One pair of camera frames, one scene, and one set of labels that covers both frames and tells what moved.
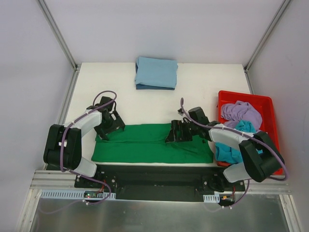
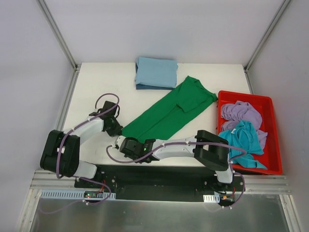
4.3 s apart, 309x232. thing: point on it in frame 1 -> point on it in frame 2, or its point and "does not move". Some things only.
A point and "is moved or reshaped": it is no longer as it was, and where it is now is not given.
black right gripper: (179, 131) -> (127, 150)
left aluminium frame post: (75, 66) does not move
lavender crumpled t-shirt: (232, 113) does not move
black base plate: (158, 181) does not move
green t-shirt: (146, 142) is moved or reshaped
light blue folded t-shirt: (156, 72) does not move
